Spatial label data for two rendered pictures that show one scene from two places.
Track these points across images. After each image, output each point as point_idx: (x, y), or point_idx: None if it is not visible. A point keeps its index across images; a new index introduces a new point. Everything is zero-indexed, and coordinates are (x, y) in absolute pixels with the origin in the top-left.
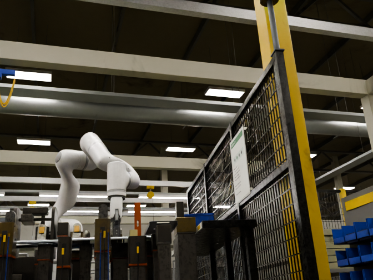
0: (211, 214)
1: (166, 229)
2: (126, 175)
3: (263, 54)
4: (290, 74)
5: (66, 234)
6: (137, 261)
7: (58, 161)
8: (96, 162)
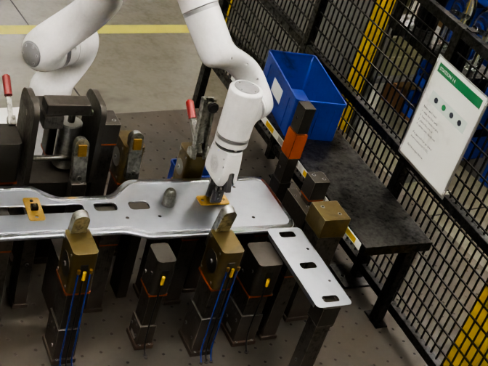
0: (342, 107)
1: (332, 313)
2: (259, 114)
3: None
4: None
5: (115, 143)
6: (261, 293)
7: None
8: (203, 59)
